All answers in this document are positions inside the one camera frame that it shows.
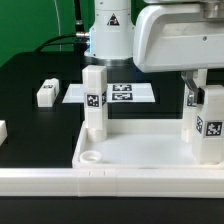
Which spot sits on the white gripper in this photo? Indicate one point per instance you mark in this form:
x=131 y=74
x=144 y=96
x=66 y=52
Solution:
x=175 y=35

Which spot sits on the white desk top tray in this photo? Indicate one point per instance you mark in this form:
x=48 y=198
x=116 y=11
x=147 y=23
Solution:
x=138 y=144

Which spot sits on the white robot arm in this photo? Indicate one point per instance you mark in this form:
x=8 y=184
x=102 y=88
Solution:
x=111 y=37

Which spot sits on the fiducial marker sheet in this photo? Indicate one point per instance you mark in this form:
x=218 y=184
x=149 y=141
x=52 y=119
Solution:
x=116 y=93

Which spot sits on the white front fence bar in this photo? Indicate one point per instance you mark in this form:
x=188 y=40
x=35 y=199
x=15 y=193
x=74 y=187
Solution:
x=112 y=182

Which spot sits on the white left fence block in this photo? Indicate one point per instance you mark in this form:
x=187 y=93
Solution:
x=3 y=131

